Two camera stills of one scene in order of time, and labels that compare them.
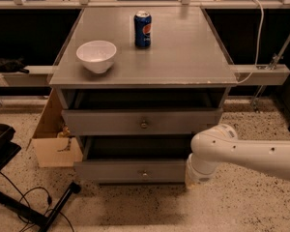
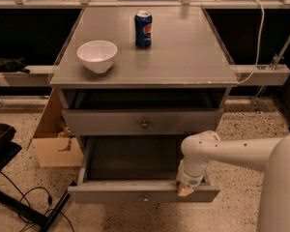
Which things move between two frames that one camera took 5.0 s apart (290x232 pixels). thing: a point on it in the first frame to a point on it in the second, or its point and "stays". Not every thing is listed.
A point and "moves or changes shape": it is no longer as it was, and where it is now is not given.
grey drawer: x=109 y=159 moves or changes shape
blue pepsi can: x=142 y=29 stays
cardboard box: x=54 y=144 stays
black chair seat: x=2 y=149 stays
